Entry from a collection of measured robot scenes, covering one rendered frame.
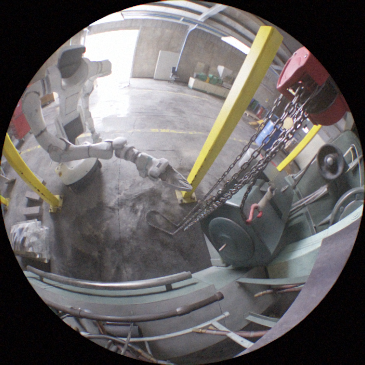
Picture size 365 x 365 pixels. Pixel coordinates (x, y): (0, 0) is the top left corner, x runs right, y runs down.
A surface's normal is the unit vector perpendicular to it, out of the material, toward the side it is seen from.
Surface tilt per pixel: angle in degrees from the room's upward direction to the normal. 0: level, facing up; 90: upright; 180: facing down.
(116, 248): 0
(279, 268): 72
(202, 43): 90
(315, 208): 90
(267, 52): 90
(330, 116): 121
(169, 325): 0
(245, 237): 78
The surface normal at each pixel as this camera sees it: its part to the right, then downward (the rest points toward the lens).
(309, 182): -0.94, 0.07
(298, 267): -0.81, -0.10
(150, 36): 0.25, 0.84
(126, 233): 0.26, -0.55
